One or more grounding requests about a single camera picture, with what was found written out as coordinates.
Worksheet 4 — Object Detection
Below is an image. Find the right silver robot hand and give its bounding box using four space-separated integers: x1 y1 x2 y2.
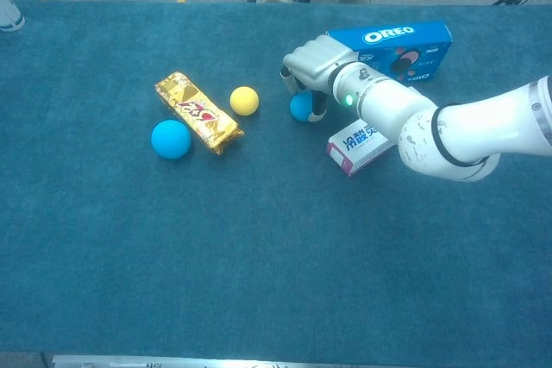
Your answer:
280 34 359 122

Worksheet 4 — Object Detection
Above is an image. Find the small blue ball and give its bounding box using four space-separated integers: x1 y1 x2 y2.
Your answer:
289 90 320 122

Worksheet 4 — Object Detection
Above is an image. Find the blue Oreo cookie box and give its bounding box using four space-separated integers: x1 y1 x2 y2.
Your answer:
326 21 454 84

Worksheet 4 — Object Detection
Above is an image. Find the yellow ball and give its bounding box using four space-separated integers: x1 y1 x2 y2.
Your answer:
229 85 260 117

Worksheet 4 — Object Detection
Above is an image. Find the white toothpaste box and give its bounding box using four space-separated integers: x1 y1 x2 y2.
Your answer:
326 117 396 178

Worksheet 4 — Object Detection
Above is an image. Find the gold foil snack packet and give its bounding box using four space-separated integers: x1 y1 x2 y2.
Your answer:
154 71 245 155

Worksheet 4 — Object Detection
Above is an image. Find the large blue ball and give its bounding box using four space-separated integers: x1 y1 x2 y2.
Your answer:
150 119 192 159

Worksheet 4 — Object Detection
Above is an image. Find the teal table cloth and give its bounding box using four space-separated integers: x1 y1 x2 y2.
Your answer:
0 0 552 356

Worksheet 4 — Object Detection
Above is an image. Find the metal frame bar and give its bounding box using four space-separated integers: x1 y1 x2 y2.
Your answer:
51 354 346 368

